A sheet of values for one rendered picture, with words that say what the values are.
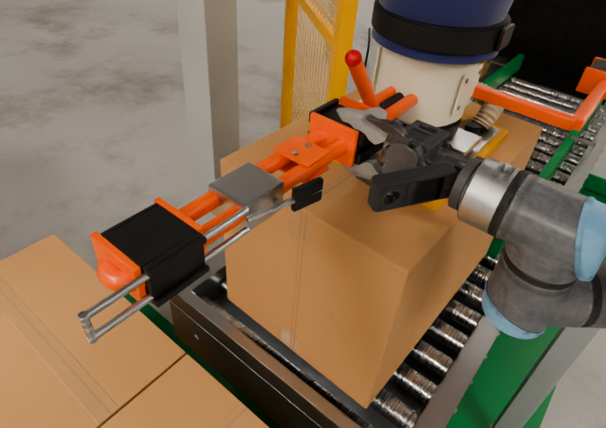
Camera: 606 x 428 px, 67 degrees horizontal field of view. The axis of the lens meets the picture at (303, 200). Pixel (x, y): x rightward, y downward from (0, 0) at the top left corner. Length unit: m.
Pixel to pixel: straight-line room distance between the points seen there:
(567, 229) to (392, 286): 0.26
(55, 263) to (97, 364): 0.37
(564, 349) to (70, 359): 1.20
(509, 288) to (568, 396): 1.41
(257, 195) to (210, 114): 1.41
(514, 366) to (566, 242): 1.45
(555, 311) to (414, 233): 0.22
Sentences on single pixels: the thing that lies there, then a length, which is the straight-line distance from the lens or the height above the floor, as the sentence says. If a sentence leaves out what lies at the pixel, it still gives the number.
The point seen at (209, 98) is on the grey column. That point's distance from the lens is 1.89.
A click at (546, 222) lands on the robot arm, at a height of 1.20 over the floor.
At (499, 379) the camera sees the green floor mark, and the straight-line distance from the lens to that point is 1.95.
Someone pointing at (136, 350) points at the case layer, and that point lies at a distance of 1.20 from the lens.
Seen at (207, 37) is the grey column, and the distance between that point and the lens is 1.80.
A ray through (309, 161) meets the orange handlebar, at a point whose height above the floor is 1.19.
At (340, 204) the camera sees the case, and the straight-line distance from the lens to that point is 0.76.
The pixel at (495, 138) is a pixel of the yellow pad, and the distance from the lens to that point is 1.02.
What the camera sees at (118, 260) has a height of 1.19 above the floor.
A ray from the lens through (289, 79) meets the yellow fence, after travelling 2.33.
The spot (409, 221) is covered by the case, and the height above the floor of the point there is 1.04.
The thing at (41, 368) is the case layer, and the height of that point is 0.54.
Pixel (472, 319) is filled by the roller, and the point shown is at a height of 0.54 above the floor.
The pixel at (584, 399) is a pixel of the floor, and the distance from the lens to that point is 2.07.
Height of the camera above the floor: 1.52
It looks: 39 degrees down
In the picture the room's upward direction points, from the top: 5 degrees clockwise
